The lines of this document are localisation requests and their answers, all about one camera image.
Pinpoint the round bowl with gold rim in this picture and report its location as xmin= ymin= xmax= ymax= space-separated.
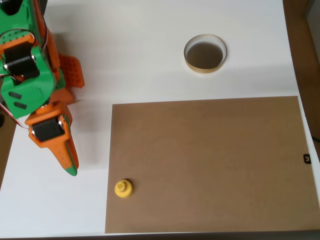
xmin=183 ymin=33 xmax=228 ymax=74

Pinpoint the brown hardboard sheet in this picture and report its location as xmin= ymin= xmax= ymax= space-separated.
xmin=104 ymin=95 xmax=320 ymax=235

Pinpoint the red white servo cable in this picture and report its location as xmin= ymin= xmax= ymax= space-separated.
xmin=0 ymin=101 xmax=30 ymax=131

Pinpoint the small yellow plastic piece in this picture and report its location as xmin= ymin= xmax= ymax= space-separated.
xmin=114 ymin=178 xmax=134 ymax=200

